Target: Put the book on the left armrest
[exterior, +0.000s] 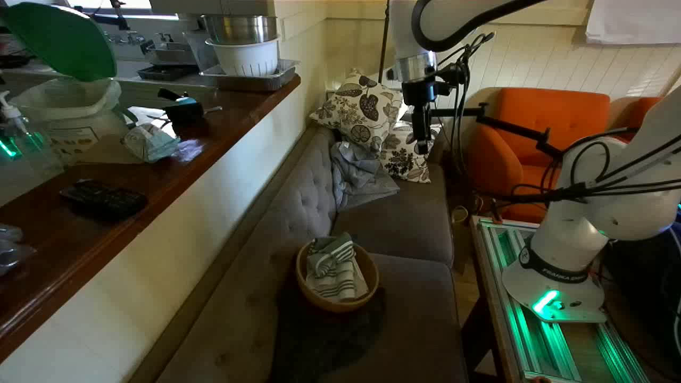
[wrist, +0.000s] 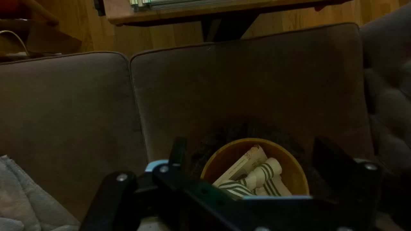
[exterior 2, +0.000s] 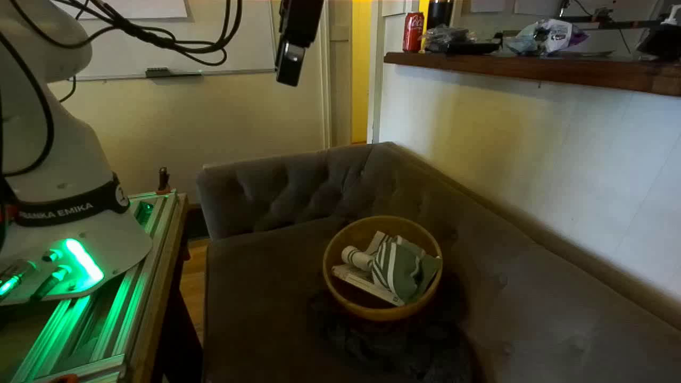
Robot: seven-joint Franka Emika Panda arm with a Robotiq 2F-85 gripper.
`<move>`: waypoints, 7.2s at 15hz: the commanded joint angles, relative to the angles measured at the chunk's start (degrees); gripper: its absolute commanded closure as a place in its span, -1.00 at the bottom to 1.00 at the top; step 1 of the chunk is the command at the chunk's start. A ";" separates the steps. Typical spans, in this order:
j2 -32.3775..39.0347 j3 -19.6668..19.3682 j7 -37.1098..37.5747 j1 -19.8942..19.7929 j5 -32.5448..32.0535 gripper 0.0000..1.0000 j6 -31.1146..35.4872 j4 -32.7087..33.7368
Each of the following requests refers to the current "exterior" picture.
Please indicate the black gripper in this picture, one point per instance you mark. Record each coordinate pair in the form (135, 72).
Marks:
(420, 99)

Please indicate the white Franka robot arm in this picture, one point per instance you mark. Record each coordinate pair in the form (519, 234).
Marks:
(581, 234)

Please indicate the small floral pillow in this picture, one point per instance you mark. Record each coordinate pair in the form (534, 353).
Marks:
(406, 157)

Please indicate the grey blanket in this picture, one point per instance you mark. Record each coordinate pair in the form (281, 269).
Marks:
(359, 174)

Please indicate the large floral pillow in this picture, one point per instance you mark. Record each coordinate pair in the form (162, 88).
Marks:
(359, 107)

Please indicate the grey tufted sofa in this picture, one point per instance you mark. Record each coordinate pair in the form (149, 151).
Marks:
(412, 226)

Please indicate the floor lamp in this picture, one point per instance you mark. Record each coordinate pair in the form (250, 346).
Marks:
(383, 44)

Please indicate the orange armchair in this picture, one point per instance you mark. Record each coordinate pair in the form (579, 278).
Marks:
(545, 113)

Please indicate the white green striped towel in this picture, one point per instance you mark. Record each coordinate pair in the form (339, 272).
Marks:
(330, 257)

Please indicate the metal baking tray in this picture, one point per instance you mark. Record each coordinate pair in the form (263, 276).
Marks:
(273, 77)

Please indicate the round wooden bowl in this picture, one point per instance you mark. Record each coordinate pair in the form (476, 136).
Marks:
(306, 284)

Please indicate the white ceramic pot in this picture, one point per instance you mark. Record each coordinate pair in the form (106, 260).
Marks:
(246, 57)

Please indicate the metal pot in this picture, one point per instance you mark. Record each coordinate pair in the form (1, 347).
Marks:
(242, 29)

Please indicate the robot table with green lights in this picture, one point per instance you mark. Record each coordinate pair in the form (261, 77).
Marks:
(525, 333)

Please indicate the black countertop gadget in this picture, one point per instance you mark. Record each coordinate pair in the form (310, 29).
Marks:
(187, 113)

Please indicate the dark flat tray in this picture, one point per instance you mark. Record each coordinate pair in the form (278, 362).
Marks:
(166, 72)

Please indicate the white teal packet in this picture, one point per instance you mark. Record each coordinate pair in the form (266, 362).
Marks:
(149, 141)

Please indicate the black remote control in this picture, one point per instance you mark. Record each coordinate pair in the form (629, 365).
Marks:
(102, 198)

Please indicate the white plastic bin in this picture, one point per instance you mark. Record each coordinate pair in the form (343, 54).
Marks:
(72, 120)

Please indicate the wooden counter ledge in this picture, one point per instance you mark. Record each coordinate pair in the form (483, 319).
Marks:
(72, 247)

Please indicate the green bin lid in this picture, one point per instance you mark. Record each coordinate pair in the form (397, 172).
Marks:
(60, 40)

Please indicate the black camera boom stand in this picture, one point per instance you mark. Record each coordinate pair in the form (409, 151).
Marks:
(512, 128)

